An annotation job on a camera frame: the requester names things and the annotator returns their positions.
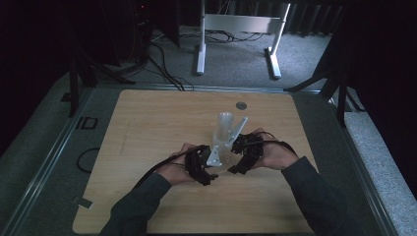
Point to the dark computer tower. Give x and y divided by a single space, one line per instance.
142 29

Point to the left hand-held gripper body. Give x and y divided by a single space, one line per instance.
196 164

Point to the person's left hand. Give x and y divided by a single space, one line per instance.
175 170

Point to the grey tape patch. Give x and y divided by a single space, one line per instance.
86 203

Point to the dark tripod stand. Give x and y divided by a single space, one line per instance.
334 85
88 72

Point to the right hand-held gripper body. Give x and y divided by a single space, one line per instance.
250 149

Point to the round grey table grommet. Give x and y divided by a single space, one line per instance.
241 105

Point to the person's right hand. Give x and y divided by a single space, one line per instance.
277 155

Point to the white metal stand frame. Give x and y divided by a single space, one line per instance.
241 23

